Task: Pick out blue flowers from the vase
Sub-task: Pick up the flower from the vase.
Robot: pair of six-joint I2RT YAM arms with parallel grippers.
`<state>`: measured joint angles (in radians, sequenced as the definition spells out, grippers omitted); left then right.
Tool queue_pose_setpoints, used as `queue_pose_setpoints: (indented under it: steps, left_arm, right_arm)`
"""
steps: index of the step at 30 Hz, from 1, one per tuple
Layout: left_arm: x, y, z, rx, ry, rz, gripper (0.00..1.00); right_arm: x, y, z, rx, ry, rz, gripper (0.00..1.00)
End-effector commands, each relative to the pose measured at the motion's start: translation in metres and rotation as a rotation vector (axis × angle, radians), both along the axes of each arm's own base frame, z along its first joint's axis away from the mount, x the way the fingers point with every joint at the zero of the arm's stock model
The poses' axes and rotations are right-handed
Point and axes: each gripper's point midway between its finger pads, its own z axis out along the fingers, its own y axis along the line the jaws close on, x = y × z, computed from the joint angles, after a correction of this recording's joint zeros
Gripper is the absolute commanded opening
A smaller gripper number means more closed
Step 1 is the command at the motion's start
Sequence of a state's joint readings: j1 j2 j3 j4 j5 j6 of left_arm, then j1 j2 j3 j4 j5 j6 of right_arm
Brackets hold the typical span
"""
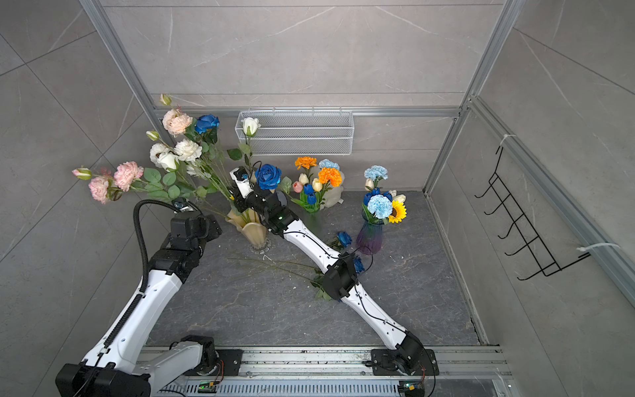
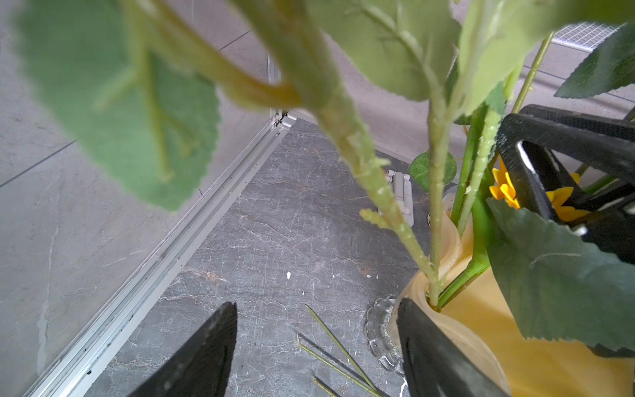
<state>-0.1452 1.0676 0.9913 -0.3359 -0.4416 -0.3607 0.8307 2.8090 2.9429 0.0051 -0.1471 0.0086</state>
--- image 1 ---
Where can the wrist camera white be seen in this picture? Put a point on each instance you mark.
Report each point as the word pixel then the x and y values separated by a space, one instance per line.
pixel 182 205
pixel 242 180

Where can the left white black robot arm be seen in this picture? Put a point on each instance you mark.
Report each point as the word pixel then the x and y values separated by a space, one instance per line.
pixel 111 367

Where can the blue rose in grey vase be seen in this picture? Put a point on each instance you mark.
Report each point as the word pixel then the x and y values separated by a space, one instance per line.
pixel 268 177

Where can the pink rose middle left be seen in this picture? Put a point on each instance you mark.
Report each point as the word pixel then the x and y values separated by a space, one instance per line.
pixel 126 174

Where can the orange carnation large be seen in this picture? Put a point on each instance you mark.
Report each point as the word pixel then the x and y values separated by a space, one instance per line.
pixel 330 176

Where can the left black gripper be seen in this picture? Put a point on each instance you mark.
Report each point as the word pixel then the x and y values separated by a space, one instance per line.
pixel 210 227

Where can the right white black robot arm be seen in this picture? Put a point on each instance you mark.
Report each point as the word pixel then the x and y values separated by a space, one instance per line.
pixel 406 353

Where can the white rose centre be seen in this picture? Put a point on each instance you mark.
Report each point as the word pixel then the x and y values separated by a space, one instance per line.
pixel 188 151

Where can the light blue carnation middle vase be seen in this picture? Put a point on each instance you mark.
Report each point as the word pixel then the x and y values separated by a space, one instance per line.
pixel 326 163

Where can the pink rose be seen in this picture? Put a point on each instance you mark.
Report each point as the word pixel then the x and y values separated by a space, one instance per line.
pixel 99 188
pixel 126 174

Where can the blue rose top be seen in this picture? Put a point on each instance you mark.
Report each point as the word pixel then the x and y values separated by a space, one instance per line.
pixel 206 123

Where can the pink rose bud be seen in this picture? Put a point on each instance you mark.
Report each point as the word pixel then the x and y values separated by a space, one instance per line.
pixel 82 173

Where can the yellow sunflower purple vase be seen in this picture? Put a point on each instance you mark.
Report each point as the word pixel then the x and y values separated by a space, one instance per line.
pixel 399 212

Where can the pink rose lower left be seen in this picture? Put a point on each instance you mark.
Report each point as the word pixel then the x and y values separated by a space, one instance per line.
pixel 99 188

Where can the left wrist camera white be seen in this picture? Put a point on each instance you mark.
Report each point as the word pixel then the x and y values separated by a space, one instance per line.
pixel 182 205

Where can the yellow wavy glass vase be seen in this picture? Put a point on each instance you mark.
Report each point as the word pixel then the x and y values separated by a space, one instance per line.
pixel 248 223

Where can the purple glass vase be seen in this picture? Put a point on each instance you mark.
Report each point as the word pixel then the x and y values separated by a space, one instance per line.
pixel 370 238

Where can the blue rose picked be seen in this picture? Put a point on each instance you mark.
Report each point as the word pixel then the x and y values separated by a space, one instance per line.
pixel 358 264
pixel 341 242

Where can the peach rose pair top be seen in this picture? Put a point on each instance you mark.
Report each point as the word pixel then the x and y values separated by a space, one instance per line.
pixel 176 122

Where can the light blue carnation lower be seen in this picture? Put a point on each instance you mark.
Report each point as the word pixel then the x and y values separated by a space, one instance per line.
pixel 380 206

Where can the blue rose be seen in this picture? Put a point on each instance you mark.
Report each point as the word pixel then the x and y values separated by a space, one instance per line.
pixel 268 177
pixel 310 274
pixel 206 123

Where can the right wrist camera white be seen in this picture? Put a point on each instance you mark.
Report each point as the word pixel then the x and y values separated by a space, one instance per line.
pixel 242 180

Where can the small white rose left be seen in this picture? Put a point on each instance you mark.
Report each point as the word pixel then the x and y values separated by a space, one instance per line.
pixel 156 151

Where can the orange carnation small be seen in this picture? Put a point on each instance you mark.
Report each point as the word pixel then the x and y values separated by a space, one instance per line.
pixel 305 162

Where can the white rose tall stem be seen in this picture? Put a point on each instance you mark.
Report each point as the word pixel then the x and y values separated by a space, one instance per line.
pixel 250 126

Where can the light blue carnation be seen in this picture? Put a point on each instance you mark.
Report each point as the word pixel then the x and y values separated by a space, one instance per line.
pixel 380 206
pixel 376 172

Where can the metal base rail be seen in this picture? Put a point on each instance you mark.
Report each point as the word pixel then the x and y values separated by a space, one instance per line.
pixel 349 371

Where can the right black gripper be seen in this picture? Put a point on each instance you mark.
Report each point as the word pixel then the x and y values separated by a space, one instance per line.
pixel 242 202

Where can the clear green glass vase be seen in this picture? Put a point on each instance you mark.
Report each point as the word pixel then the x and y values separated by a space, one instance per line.
pixel 313 222

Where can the black wire hook rack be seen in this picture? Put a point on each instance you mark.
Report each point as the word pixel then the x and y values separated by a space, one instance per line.
pixel 521 226

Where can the light blue carnation upper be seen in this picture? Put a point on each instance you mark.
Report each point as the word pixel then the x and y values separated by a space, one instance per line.
pixel 376 172

